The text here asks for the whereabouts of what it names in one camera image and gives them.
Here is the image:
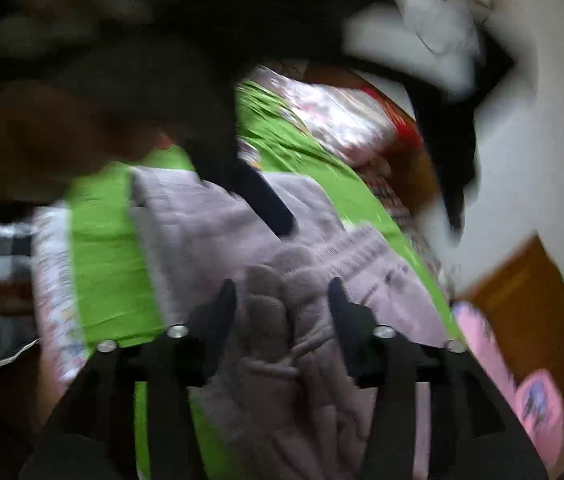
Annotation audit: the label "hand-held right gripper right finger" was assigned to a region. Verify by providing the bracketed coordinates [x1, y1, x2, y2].
[327, 277, 549, 480]

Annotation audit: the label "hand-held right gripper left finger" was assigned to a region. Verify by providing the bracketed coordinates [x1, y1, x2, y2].
[19, 279, 237, 480]

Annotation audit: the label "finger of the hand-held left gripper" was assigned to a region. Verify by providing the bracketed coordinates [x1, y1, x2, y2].
[229, 160, 297, 238]

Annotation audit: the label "mauve pants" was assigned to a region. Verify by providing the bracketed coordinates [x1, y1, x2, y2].
[129, 166, 452, 480]

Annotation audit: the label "person's left forearm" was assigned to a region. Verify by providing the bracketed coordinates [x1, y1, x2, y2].
[0, 82, 190, 211]

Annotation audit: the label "pink floral quilt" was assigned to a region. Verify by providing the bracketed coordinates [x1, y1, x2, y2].
[256, 61, 409, 167]

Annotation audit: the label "green blanket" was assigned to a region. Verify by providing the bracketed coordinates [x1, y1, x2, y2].
[32, 77, 459, 480]

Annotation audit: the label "red cloth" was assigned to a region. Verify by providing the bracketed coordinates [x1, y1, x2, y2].
[361, 85, 424, 153]

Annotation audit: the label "wooden cabinet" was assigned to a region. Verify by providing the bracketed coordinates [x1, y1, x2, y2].
[456, 232, 564, 423]

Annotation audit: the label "black hanging garment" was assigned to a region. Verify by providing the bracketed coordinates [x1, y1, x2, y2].
[402, 40, 515, 233]

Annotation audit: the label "pink slippers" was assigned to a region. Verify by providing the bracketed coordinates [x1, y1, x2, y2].
[451, 300, 564, 467]

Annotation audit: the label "white hanging garment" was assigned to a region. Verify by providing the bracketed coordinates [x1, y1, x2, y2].
[344, 0, 485, 103]

